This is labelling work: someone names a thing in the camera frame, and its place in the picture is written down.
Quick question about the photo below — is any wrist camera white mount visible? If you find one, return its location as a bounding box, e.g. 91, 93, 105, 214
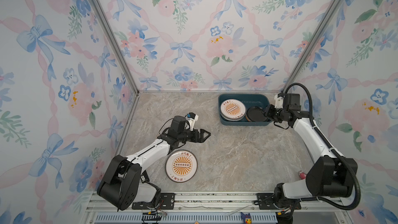
274, 92, 285, 108
185, 112, 199, 131

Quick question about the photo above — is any aluminium front rail frame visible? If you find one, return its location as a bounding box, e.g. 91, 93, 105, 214
81, 191, 352, 224

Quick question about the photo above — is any black round plate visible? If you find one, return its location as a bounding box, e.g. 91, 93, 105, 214
245, 106, 268, 122

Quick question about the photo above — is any small blue toy figure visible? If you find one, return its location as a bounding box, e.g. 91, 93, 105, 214
240, 212, 252, 224

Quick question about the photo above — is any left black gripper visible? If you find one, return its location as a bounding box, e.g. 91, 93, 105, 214
178, 129, 210, 144

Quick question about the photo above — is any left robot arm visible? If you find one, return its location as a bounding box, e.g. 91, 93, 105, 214
96, 113, 211, 211

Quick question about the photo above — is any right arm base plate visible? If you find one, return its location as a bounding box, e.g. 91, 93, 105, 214
254, 193, 295, 211

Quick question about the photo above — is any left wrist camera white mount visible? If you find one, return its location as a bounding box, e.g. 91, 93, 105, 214
185, 112, 199, 131

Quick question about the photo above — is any teal plastic bin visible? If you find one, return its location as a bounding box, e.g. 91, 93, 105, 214
218, 93, 271, 127

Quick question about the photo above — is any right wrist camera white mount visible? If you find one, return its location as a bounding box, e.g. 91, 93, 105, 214
274, 92, 285, 108

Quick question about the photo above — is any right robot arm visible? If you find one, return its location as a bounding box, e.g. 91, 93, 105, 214
264, 93, 361, 211

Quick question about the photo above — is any orange sunburst plate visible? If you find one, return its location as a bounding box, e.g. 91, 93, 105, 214
165, 150, 198, 183
220, 99, 247, 121

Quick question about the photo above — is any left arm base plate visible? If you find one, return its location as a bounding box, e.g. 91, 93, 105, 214
132, 193, 176, 210

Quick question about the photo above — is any small pink toy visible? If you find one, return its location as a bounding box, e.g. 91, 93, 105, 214
299, 171, 307, 179

